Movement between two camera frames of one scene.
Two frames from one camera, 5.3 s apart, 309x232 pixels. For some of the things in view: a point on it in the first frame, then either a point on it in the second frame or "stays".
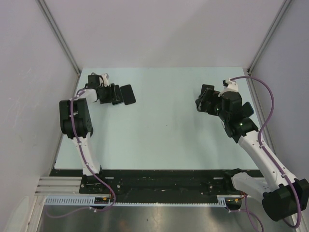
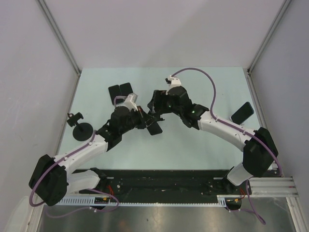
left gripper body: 106,94 -> 141,123
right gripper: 210,95 -> 159,95
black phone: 128,94 stays
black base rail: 159,183 stays
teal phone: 117,96 stays
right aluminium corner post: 269,36 stays
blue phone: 247,109 stays
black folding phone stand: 204,87 -> 153,127
